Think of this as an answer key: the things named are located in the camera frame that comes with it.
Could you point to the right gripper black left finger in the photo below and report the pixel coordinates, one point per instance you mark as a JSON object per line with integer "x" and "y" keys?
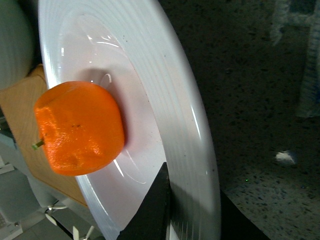
{"x": 153, "y": 218}

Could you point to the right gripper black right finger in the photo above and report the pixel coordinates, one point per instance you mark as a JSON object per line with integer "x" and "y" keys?
{"x": 235, "y": 225}

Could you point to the white ribbed plate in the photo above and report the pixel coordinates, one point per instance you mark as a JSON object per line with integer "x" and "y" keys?
{"x": 130, "y": 48}

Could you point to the orange fruit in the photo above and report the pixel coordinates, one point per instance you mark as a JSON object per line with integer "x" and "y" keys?
{"x": 80, "y": 127}

